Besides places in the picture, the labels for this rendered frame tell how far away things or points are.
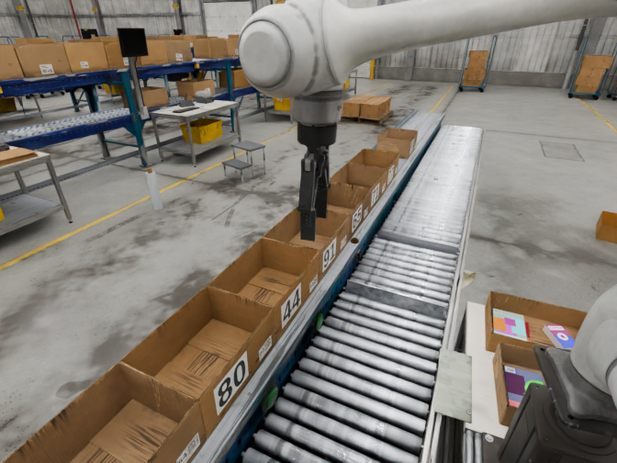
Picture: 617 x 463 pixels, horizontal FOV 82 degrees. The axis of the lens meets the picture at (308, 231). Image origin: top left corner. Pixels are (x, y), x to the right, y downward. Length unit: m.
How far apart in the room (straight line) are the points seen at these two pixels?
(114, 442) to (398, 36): 1.18
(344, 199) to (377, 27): 1.84
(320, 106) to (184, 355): 1.02
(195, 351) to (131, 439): 0.33
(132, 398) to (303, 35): 1.14
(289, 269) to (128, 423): 0.85
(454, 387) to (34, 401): 2.30
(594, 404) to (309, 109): 0.81
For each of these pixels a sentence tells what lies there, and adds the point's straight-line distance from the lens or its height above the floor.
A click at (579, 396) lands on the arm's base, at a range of 0.98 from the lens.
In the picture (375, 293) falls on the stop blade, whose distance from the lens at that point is 1.77.
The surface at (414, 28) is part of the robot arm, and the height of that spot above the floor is 1.88.
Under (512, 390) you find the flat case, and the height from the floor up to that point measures 0.78.
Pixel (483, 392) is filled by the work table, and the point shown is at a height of 0.75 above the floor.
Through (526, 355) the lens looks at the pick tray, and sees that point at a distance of 1.63.
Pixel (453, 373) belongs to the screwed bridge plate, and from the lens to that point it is 1.54.
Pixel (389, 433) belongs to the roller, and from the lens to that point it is 1.35.
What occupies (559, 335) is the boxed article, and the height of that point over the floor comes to 0.79.
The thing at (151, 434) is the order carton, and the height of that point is 0.89.
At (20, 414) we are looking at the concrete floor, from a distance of 2.77.
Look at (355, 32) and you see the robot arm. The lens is 0.49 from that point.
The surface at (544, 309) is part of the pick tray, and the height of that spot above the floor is 0.82.
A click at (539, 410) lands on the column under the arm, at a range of 1.12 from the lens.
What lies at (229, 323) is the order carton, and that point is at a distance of 1.45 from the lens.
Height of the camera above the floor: 1.88
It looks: 30 degrees down
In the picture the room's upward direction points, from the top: straight up
